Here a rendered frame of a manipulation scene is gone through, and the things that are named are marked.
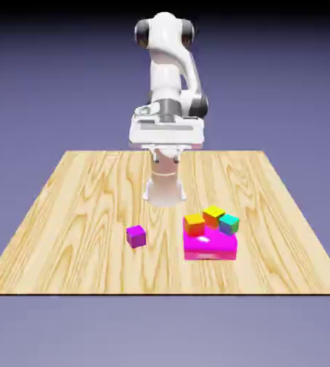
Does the small orange cube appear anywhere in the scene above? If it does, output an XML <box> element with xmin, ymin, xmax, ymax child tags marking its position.
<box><xmin>183</xmin><ymin>213</ymin><xmax>206</xmax><ymax>238</ymax></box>

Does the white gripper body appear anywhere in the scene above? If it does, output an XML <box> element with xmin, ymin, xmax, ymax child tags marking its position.
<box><xmin>128</xmin><ymin>113</ymin><xmax>205</xmax><ymax>151</ymax></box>

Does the large magenta box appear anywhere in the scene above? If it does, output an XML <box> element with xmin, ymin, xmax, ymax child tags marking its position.
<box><xmin>183</xmin><ymin>217</ymin><xmax>238</xmax><ymax>261</ymax></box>

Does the small yellow cube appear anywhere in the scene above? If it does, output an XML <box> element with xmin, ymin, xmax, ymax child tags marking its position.
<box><xmin>202</xmin><ymin>205</ymin><xmax>226</xmax><ymax>230</ymax></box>

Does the small teal cube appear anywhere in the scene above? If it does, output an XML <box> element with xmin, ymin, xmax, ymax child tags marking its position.
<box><xmin>218</xmin><ymin>213</ymin><xmax>241</xmax><ymax>237</ymax></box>

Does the small purple cube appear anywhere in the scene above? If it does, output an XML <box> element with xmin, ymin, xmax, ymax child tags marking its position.
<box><xmin>126</xmin><ymin>224</ymin><xmax>147</xmax><ymax>249</ymax></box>

